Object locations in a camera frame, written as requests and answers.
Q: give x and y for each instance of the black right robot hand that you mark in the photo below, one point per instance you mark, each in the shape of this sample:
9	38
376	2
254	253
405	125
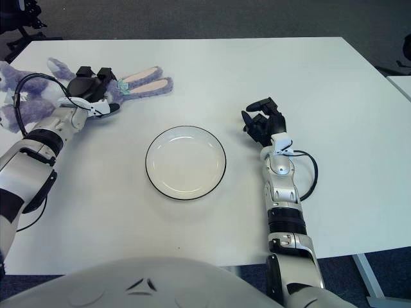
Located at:
271	125

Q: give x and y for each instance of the black office chair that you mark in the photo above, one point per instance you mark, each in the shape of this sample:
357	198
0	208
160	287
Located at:
22	33

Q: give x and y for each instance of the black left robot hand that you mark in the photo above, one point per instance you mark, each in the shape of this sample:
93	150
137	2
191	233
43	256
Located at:
85	88

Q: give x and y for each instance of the white table leg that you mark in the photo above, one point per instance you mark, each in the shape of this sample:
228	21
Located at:
369	279

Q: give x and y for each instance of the white side table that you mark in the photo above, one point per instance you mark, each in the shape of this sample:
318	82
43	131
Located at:
401	85

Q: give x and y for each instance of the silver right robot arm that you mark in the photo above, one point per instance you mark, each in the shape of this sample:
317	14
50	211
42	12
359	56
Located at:
284	189

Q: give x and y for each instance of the purple plush bunny doll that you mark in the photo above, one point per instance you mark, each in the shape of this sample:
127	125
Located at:
144	85

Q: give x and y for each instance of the grey robot torso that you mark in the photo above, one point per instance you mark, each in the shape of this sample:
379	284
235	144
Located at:
144	288

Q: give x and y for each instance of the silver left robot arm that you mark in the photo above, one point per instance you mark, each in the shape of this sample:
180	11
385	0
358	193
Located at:
32	150

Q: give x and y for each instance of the white plate black rim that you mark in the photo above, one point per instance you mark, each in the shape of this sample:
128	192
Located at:
185	163

